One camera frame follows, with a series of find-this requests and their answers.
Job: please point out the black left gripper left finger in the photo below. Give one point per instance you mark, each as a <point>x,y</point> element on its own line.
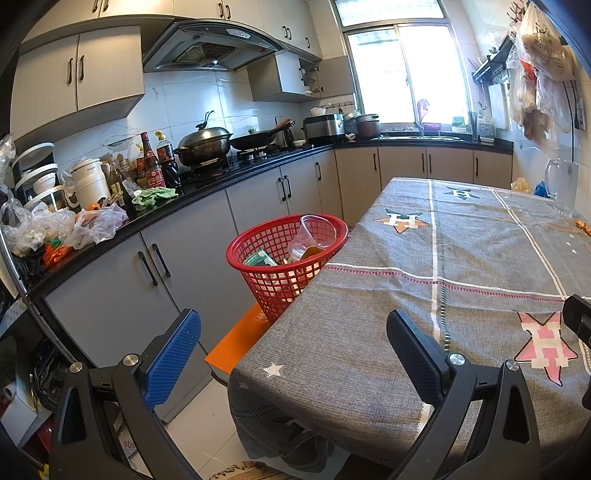
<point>144,381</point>

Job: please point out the black frying pan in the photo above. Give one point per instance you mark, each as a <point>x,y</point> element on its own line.
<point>260,139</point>

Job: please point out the clear glass pitcher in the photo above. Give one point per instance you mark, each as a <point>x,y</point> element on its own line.
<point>561,181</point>

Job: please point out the green cloth rag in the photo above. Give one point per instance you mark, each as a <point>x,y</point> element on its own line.
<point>152,197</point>

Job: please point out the blue plastic bag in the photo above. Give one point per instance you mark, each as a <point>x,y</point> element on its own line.
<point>541,190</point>

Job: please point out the orange stool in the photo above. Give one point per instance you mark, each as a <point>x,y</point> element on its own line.
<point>239,340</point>

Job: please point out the grey patterned tablecloth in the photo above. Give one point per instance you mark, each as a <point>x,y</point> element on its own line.
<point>484,271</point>

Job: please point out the yellow plastic bag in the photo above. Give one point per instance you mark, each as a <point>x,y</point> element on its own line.
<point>521,185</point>

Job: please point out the dark cooking pot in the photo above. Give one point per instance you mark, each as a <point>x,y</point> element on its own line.
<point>368,126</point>

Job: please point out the white dish rack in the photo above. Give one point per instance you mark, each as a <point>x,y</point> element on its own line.
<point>35,174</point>

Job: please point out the white electric kettle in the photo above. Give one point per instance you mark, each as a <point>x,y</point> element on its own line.
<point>85,184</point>

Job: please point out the soy sauce bottle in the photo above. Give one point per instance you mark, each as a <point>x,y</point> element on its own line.
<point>151,166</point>

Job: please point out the silver rice cooker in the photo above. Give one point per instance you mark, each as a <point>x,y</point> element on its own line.
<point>324,129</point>

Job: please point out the red plastic mesh basket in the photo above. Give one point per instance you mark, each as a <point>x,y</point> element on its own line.
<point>275,288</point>

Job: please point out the orange peel pieces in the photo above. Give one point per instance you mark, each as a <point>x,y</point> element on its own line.
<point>583,226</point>

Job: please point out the range hood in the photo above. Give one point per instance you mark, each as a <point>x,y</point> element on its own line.
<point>207,45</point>

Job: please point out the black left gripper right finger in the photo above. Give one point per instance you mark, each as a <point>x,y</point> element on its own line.
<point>447,387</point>

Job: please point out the hanging plastic bags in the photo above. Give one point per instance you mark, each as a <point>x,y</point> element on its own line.
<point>541,71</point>

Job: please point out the plastic bags on counter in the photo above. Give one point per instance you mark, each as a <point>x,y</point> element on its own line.
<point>25,231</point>

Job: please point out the green tissue pack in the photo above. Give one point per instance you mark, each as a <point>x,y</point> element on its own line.
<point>259,259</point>

